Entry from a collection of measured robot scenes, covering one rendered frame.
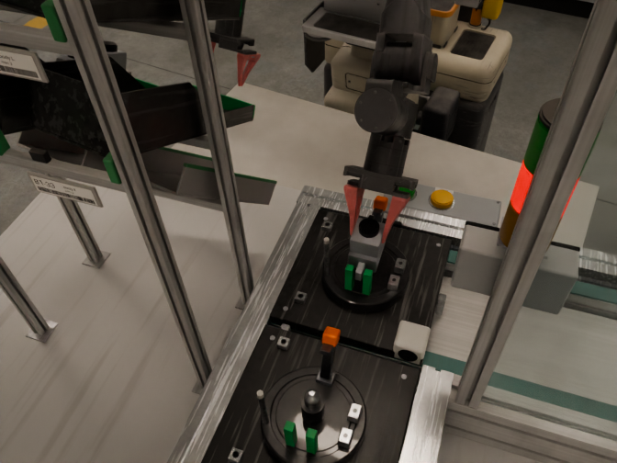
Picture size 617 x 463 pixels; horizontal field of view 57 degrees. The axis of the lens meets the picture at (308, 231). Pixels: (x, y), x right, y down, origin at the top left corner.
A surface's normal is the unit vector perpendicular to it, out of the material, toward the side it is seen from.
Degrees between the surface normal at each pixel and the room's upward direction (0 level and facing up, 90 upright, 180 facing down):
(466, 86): 90
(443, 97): 0
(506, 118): 0
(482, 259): 90
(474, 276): 90
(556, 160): 90
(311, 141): 0
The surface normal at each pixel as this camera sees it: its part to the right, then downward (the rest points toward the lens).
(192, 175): 0.87, 0.35
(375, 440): -0.04, -0.66
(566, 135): -0.33, 0.71
